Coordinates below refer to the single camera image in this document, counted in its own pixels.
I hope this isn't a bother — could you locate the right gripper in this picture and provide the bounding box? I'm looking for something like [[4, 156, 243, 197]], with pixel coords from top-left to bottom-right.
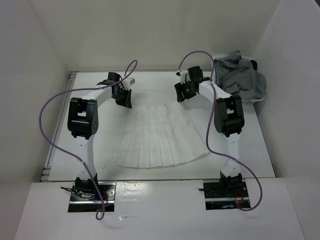
[[174, 78, 197, 102]]

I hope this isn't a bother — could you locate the white pleated skirt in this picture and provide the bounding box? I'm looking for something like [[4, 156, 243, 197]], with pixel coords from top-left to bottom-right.
[[115, 102, 208, 169]]

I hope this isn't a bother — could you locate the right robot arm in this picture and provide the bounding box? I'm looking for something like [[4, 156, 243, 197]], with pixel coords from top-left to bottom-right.
[[174, 66, 245, 197]]

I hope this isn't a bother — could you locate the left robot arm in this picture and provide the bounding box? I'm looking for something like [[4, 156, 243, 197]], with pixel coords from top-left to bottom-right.
[[67, 72, 135, 200]]

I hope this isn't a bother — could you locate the grey skirt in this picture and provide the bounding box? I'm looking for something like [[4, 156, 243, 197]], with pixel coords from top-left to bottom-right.
[[214, 50, 267, 102]]

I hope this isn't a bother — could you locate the white laundry basket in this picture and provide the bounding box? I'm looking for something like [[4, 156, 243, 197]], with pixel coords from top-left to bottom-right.
[[211, 54, 266, 105]]

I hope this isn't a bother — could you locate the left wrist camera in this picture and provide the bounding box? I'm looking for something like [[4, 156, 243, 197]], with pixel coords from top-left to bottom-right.
[[121, 77, 136, 91]]

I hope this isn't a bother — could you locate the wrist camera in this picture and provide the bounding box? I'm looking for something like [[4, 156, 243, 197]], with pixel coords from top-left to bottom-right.
[[175, 69, 190, 84], [121, 77, 136, 91]]

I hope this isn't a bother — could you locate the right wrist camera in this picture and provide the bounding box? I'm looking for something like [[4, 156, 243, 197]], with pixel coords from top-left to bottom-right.
[[175, 69, 190, 84]]

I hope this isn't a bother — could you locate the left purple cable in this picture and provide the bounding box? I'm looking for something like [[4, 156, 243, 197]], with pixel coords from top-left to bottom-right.
[[38, 59, 139, 221]]

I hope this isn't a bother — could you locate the purple cable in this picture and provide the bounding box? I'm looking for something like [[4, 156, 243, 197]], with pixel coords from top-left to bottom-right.
[[177, 50, 264, 212], [38, 59, 139, 221]]

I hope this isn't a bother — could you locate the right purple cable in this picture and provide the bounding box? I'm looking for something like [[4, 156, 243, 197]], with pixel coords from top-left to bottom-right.
[[177, 50, 264, 212]]

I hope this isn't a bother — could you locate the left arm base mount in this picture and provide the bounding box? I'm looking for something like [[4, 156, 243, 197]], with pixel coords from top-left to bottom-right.
[[60, 183, 116, 213]]

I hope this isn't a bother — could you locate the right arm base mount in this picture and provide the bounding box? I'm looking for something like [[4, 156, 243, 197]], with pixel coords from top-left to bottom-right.
[[199, 179, 251, 210]]

